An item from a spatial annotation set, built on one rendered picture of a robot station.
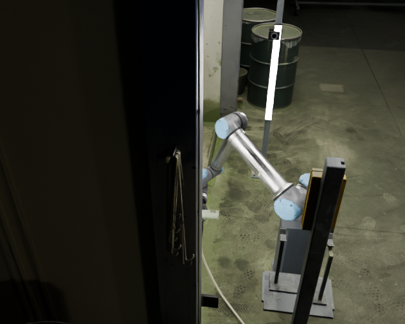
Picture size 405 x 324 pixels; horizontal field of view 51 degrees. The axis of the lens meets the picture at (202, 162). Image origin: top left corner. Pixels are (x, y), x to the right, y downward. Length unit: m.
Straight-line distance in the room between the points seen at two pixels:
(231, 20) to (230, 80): 0.62
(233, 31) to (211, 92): 0.70
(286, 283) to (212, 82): 2.85
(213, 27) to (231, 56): 0.35
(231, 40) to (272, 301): 2.90
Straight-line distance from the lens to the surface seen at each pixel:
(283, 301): 2.09
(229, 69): 4.48
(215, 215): 2.81
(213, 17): 4.32
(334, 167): 1.43
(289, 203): 2.42
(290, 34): 5.09
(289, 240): 2.73
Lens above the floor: 2.44
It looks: 35 degrees down
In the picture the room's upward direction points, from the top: 1 degrees clockwise
